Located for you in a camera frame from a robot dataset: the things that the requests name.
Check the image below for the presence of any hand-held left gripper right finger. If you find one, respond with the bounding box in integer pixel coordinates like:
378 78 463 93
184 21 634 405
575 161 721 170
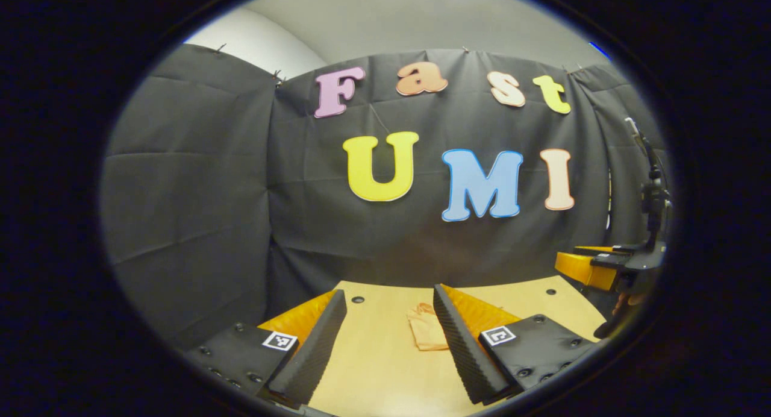
432 284 603 406

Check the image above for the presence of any black backdrop cloth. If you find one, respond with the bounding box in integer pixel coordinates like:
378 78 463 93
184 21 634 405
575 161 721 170
99 43 669 351

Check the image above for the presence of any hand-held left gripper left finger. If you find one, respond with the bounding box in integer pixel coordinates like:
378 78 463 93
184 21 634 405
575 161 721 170
184 289 348 409

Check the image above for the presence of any orange T-shirt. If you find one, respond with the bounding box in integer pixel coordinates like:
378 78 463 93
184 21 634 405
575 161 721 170
406 303 450 352

